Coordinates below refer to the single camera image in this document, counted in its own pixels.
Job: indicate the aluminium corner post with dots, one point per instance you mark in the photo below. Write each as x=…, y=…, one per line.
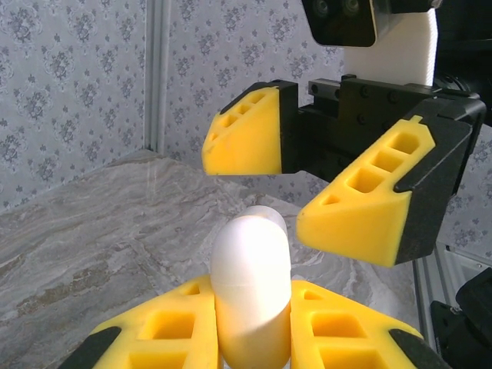
x=157, y=77

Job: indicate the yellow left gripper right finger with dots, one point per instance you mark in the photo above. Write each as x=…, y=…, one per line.
x=346, y=334

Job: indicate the white charging case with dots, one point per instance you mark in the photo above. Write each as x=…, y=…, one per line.
x=250, y=276

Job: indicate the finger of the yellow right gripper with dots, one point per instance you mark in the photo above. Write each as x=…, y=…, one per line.
x=246, y=146
x=357, y=223

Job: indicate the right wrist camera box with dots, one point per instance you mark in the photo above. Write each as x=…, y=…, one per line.
x=346, y=21

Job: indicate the aluminium table side rail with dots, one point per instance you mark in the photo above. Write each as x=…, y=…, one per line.
x=465, y=257

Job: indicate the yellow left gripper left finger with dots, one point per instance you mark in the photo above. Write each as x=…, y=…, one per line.
x=165, y=330

